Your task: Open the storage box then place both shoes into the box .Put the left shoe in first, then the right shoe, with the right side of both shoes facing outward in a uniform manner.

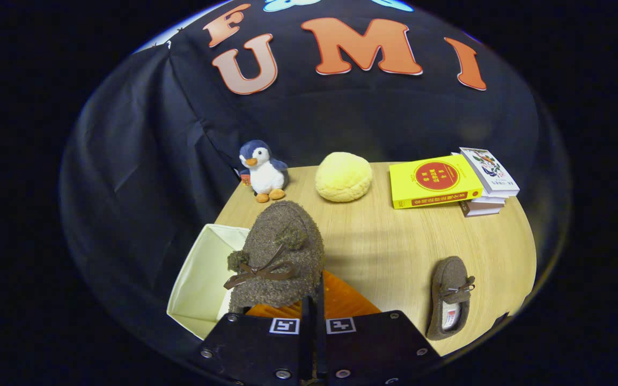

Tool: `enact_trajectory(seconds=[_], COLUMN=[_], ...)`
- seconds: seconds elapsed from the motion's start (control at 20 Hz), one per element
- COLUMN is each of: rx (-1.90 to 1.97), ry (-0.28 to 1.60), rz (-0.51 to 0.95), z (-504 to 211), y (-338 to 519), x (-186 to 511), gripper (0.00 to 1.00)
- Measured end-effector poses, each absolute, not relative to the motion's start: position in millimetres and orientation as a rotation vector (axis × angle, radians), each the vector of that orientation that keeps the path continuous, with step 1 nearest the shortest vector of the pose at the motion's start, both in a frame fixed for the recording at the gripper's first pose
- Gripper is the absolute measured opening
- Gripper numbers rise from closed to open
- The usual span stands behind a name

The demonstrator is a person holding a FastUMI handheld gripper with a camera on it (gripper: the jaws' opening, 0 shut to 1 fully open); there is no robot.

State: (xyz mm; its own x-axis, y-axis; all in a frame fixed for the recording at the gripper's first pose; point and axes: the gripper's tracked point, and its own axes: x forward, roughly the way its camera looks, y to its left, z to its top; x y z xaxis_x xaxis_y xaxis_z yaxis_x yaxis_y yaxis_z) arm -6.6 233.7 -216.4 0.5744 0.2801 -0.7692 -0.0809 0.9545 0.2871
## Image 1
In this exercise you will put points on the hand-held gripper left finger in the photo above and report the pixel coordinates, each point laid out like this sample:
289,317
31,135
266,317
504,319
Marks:
255,348

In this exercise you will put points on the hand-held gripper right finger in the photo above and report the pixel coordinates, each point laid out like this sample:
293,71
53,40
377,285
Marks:
373,348

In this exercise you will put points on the cream fabric storage box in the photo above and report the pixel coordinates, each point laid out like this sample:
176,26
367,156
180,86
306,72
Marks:
201,279

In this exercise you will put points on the brown fuzzy shoe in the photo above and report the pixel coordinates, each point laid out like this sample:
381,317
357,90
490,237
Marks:
448,279
282,241

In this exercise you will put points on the yellow bun-shaped plush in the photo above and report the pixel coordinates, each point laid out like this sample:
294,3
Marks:
344,177

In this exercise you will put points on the penguin plush toy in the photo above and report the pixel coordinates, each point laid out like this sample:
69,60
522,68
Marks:
266,174

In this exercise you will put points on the yellow book red label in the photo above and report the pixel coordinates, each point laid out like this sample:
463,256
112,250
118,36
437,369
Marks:
432,182

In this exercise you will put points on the thin white book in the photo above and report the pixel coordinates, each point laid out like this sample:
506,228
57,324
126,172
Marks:
491,200

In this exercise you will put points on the white illustrated book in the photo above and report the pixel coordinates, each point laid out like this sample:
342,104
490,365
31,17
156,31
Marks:
488,171

